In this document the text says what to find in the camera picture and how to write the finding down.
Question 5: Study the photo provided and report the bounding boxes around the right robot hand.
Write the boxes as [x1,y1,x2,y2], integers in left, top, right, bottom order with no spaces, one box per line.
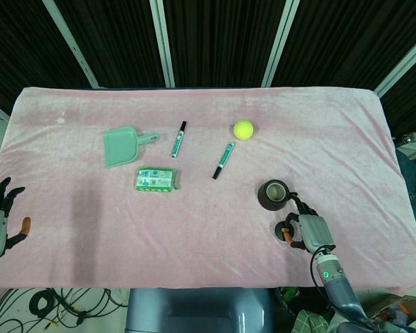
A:
[281,191,336,257]

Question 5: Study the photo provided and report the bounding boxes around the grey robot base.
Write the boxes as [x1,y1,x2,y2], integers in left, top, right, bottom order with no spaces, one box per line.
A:
[124,287,275,333]

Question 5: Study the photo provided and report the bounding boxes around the black round container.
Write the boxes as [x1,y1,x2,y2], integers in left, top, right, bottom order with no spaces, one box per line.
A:
[257,179,298,212]

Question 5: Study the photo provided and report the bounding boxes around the green checkered cloth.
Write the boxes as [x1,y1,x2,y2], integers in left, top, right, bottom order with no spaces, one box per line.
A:
[291,308,337,333]

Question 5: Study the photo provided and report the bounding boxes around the green whiteboard marker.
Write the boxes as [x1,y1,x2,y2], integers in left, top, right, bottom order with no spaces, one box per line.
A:
[170,120,188,160]
[212,141,236,180]

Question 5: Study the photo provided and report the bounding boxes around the blue jeans clutter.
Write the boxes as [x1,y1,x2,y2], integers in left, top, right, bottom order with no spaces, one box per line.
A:
[394,133,416,240]

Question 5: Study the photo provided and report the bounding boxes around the pink table cloth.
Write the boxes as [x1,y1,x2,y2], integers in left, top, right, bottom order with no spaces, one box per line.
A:
[0,86,416,298]

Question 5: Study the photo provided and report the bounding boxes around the yellow tennis ball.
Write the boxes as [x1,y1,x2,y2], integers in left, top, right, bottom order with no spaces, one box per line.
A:
[233,119,255,141]

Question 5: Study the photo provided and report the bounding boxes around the cardboard box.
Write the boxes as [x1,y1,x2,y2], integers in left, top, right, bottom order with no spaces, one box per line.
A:
[367,293,416,333]

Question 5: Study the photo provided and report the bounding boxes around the green plastic dustpan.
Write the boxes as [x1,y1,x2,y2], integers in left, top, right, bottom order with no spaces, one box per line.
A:
[102,126,161,170]

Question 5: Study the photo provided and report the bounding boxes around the green tissue pack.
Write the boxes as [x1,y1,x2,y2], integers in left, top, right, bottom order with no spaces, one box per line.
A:
[135,166,180,192]

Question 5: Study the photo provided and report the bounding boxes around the black cable bundle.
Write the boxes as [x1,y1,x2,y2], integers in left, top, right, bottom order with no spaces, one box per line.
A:
[0,287,129,333]

